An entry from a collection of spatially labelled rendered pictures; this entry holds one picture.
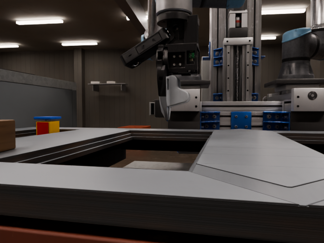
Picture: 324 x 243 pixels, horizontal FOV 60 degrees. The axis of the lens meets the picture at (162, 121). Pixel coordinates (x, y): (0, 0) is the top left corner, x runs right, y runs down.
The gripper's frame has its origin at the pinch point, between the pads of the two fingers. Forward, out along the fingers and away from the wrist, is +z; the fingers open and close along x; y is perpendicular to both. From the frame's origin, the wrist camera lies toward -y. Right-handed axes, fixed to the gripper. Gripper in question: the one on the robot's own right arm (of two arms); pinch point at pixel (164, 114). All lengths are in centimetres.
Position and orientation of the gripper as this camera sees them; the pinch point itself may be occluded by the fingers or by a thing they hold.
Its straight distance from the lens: 59.6
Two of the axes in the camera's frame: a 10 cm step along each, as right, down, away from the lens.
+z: 0.0, 10.0, 0.4
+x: 2.2, -0.4, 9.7
